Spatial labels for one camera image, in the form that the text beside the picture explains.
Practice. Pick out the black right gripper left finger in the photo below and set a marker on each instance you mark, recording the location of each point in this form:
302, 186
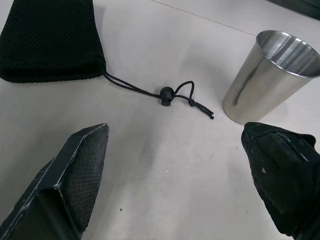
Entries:
50, 190

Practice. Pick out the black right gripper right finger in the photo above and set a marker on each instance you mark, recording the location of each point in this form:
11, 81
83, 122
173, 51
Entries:
282, 180

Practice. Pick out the stainless steel cup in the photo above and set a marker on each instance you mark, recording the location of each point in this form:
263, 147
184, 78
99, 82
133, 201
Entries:
262, 87

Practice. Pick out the black cup with gold interior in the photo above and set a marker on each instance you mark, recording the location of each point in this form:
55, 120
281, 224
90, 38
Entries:
50, 37

